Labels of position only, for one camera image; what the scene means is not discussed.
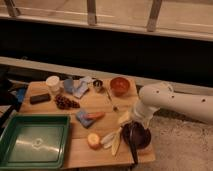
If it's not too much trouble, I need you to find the orange apple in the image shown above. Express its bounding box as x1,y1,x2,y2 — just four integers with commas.
87,133,100,150

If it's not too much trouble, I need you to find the blue cup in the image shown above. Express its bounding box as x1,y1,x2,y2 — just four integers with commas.
63,78,74,94

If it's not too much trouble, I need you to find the wooden board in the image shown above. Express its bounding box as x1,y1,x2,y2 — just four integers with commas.
18,78,156,170

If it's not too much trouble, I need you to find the orange bowl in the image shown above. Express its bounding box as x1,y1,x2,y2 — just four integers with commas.
110,77,130,97

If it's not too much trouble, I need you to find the orange carrot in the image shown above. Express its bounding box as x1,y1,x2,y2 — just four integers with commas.
83,112,105,120

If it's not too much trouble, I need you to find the black rectangular block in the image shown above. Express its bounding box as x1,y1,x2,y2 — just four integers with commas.
30,93,51,104

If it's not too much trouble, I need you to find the green plastic tray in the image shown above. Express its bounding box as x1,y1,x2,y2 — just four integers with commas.
0,115,70,170

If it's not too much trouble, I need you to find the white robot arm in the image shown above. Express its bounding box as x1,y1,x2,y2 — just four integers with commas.
118,82,213,129

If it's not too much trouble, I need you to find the light blue cloth item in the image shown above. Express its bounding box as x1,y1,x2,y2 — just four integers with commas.
73,76,93,98

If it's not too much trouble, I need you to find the white cup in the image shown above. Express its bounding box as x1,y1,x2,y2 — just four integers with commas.
45,76,61,94

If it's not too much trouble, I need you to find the blue sponge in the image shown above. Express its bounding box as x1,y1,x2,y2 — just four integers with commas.
76,110,94,128

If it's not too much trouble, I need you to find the peeled banana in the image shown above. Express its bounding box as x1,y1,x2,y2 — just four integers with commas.
100,127,122,156

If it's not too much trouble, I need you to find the purple bowl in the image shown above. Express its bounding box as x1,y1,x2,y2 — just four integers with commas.
122,122,151,149

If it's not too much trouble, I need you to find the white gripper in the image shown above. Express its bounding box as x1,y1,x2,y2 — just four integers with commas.
118,101,156,129

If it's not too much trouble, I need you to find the bunch of dark grapes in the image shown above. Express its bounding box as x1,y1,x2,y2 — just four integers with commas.
55,94,80,110

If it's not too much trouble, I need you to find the metal spoon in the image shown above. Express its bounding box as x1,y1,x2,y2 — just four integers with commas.
105,88,118,112

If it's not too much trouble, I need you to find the small metal cup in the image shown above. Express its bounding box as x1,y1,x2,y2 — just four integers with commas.
93,79,103,92

